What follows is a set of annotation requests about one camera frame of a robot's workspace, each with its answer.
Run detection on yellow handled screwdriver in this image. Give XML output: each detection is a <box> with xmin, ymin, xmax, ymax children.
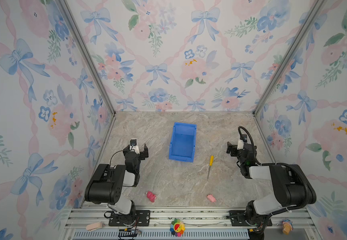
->
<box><xmin>207</xmin><ymin>156</ymin><xmax>214</xmax><ymax>180</ymax></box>

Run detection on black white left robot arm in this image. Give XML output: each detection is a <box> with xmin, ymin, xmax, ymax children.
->
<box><xmin>84</xmin><ymin>140</ymin><xmax>148</xmax><ymax>227</ymax></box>

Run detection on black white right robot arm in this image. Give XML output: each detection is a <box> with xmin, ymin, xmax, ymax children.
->
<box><xmin>226</xmin><ymin>142</ymin><xmax>317</xmax><ymax>233</ymax></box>

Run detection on blue plastic bin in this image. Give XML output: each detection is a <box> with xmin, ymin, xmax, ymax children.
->
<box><xmin>168</xmin><ymin>123</ymin><xmax>197</xmax><ymax>163</ymax></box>

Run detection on magenta pink toy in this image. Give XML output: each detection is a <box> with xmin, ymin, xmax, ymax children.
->
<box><xmin>146</xmin><ymin>191</ymin><xmax>156</xmax><ymax>203</ymax></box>

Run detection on light pink toy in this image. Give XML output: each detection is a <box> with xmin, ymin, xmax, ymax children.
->
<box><xmin>207</xmin><ymin>194</ymin><xmax>217</xmax><ymax>203</ymax></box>

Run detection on small wooden figure toy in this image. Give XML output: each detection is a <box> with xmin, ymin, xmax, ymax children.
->
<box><xmin>282</xmin><ymin>219</ymin><xmax>293</xmax><ymax>235</ymax></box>

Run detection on rainbow flower toy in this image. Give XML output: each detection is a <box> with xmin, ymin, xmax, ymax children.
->
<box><xmin>170</xmin><ymin>219</ymin><xmax>186</xmax><ymax>237</ymax></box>

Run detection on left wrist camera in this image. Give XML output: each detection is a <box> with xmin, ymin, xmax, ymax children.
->
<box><xmin>129</xmin><ymin>139</ymin><xmax>140</xmax><ymax>154</ymax></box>

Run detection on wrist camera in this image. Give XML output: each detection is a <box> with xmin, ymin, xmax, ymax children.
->
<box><xmin>129</xmin><ymin>139</ymin><xmax>140</xmax><ymax>154</ymax></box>
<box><xmin>237</xmin><ymin>134</ymin><xmax>248</xmax><ymax>150</ymax></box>

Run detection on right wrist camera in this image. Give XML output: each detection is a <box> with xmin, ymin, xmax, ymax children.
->
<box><xmin>237</xmin><ymin>134</ymin><xmax>248</xmax><ymax>150</ymax></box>

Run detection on black cable conduit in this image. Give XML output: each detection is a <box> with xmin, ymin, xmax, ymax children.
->
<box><xmin>238</xmin><ymin>125</ymin><xmax>317</xmax><ymax>211</ymax></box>

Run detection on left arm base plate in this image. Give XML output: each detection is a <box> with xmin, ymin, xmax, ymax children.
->
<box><xmin>108</xmin><ymin>210</ymin><xmax>150</xmax><ymax>227</ymax></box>

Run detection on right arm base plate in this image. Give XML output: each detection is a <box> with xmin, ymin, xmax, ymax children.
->
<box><xmin>226</xmin><ymin>210</ymin><xmax>266</xmax><ymax>228</ymax></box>

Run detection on aluminium front rail frame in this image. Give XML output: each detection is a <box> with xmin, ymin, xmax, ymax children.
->
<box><xmin>59</xmin><ymin>204</ymin><xmax>322</xmax><ymax>240</ymax></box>

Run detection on left aluminium corner post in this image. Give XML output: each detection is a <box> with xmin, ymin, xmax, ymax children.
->
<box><xmin>55</xmin><ymin>0</ymin><xmax>115</xmax><ymax>117</ymax></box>

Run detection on aluminium corner post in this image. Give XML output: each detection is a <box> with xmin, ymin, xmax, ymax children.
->
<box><xmin>55</xmin><ymin>0</ymin><xmax>115</xmax><ymax>117</ymax></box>
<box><xmin>252</xmin><ymin>0</ymin><xmax>326</xmax><ymax>117</ymax></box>

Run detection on right aluminium corner post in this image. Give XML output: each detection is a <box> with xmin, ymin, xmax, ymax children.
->
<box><xmin>252</xmin><ymin>0</ymin><xmax>326</xmax><ymax>117</ymax></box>

